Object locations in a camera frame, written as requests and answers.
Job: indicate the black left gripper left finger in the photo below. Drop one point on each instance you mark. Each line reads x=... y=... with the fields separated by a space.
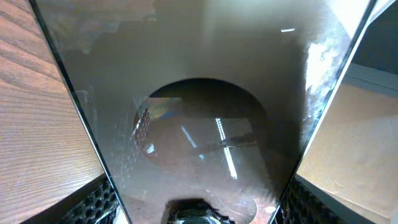
x=94 y=203

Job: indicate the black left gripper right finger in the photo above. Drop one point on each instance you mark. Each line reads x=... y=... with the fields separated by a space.
x=304 y=203

